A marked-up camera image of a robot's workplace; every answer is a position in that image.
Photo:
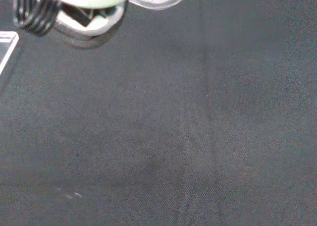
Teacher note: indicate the black bench cloth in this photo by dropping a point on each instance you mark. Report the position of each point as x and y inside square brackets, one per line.
[158, 124]

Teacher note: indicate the clear funnel stand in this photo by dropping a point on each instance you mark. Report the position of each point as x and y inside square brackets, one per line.
[5, 50]

